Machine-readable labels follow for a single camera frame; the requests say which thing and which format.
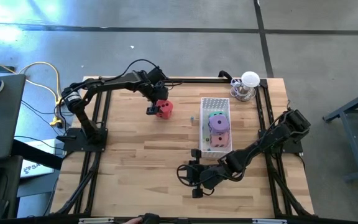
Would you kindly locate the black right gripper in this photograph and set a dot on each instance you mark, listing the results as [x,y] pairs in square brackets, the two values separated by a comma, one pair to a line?
[210,177]

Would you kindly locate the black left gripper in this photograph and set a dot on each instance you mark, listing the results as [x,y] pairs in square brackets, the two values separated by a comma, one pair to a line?
[155,88]

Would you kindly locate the large red foam die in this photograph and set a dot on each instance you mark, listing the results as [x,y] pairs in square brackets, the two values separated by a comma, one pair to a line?
[165,110]

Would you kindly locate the large pink foam die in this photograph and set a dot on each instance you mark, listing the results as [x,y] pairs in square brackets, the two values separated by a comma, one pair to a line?
[224,143]

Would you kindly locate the large purple foam die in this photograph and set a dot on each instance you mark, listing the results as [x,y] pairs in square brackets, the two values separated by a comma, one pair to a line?
[216,127]

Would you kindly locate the large teal foam die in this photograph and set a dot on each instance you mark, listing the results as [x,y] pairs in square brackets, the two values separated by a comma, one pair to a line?
[217,114]

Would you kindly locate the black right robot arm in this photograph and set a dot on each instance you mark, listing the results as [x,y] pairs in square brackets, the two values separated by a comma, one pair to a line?
[272,137]

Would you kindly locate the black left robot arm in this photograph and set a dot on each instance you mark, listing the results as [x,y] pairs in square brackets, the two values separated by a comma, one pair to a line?
[110,84]

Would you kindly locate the white perforated metal basket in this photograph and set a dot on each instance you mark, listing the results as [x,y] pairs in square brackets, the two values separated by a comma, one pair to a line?
[215,104]

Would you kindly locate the person's hand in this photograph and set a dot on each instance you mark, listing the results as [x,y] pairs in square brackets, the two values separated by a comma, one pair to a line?
[134,221]

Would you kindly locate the white printed box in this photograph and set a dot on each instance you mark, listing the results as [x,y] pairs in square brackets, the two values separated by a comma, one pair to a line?
[36,169]

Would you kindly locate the black aluminium table frame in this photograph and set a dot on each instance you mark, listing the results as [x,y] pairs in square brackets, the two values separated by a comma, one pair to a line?
[197,80]

